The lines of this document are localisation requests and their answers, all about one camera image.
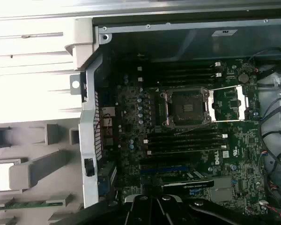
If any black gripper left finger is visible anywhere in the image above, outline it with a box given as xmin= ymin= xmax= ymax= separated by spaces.
xmin=52 ymin=195 xmax=166 ymax=225

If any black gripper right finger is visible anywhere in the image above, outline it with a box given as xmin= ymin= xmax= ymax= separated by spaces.
xmin=158 ymin=195 xmax=281 ymax=225

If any metal socket cover frame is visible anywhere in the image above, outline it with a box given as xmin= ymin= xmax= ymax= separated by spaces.
xmin=209 ymin=84 xmax=249 ymax=122

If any metal CPU socket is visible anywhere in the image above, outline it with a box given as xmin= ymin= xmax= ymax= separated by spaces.
xmin=157 ymin=86 xmax=213 ymax=128

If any black expansion slot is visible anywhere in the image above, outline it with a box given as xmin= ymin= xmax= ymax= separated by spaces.
xmin=140 ymin=158 xmax=203 ymax=166

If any grey chipset heatsink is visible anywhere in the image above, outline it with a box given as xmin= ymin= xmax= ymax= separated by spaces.
xmin=210 ymin=176 xmax=233 ymax=204

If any thin metal locking lever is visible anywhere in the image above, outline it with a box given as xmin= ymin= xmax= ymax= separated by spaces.
xmin=177 ymin=121 xmax=217 ymax=136

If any green motherboard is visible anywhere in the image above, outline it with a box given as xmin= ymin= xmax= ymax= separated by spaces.
xmin=100 ymin=57 xmax=271 ymax=215

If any green RAM stick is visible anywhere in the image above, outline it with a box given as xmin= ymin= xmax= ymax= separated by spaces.
xmin=0 ymin=201 xmax=56 ymax=210

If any grey parts rack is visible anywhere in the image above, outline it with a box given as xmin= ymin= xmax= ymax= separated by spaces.
xmin=0 ymin=123 xmax=85 ymax=225

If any grey metal drive cage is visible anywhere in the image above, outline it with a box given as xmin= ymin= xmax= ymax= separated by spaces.
xmin=256 ymin=64 xmax=281 ymax=213

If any black PC case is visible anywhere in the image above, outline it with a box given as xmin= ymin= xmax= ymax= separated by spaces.
xmin=69 ymin=3 xmax=281 ymax=225

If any grey plastic case latch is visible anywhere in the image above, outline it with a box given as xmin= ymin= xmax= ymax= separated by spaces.
xmin=65 ymin=18 xmax=101 ymax=71

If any black round cable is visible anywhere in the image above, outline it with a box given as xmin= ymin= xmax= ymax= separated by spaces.
xmin=259 ymin=95 xmax=281 ymax=141

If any thin wire red plug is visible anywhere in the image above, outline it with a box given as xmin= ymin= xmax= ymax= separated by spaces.
xmin=248 ymin=46 xmax=281 ymax=73

